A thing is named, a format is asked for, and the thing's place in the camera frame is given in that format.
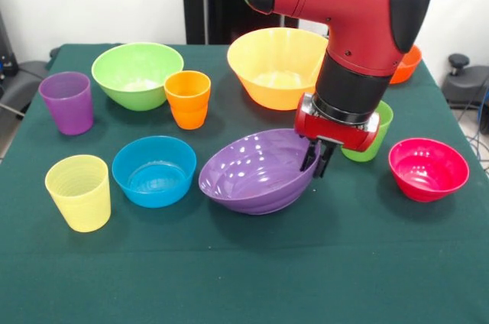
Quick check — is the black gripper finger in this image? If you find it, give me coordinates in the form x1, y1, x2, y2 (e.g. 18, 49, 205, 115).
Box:
313, 143, 337, 180
300, 139, 320, 172

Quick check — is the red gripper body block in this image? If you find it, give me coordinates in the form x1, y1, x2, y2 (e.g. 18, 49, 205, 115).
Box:
293, 92, 381, 153

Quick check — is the purple bowl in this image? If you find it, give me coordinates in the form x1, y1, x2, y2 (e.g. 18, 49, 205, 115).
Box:
198, 128, 322, 216

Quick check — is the green cup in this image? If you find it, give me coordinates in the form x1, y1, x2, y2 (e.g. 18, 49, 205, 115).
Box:
340, 100, 394, 163

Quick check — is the large yellow-orange bowl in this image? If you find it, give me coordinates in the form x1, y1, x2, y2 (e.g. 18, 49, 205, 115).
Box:
226, 27, 330, 112

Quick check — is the red-orange bowl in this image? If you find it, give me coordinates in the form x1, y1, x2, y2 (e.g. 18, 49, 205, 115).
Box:
388, 44, 423, 85

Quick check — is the pink bowl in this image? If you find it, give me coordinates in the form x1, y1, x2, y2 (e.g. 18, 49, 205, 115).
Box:
388, 138, 471, 203

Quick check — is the orange cup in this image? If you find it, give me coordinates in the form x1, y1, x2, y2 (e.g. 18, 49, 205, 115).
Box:
164, 70, 212, 131

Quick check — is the dark grey stand base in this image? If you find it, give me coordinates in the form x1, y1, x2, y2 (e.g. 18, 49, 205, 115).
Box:
442, 53, 489, 110
0, 59, 53, 118

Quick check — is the dark green tablecloth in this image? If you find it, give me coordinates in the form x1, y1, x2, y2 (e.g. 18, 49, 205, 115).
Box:
0, 43, 489, 324

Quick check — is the blue bowl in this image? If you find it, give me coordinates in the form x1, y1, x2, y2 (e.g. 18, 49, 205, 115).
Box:
111, 135, 198, 209

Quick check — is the green bowl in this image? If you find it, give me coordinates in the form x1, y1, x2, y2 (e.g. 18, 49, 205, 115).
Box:
90, 41, 185, 112

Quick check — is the yellow cup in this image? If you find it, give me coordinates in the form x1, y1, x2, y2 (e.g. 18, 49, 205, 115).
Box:
44, 154, 112, 233

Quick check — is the purple cup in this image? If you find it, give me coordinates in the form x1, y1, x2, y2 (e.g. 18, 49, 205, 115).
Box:
38, 71, 95, 137

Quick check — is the black electronic device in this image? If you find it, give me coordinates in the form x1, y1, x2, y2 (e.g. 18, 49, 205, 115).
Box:
0, 10, 19, 86

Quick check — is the blue cable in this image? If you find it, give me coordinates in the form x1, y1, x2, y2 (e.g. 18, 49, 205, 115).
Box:
468, 85, 489, 172

